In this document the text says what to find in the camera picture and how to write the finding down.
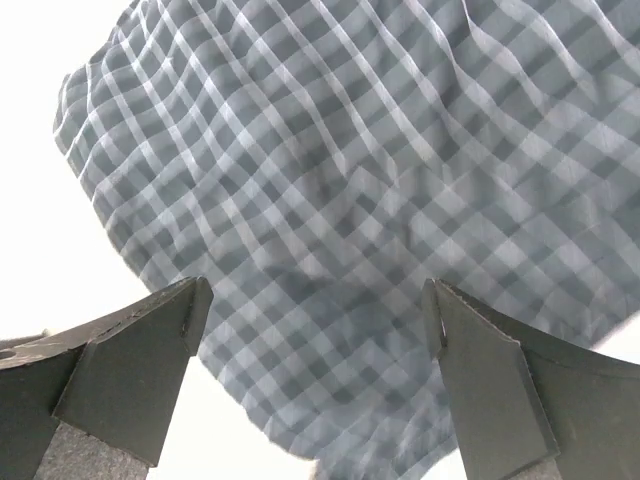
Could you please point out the dark plaid pillowcase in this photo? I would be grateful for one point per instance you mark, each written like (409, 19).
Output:
(318, 161)

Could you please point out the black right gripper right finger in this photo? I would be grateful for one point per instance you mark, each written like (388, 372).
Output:
(526, 404)

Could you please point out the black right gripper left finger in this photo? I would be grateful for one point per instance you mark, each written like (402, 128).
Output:
(96, 401)

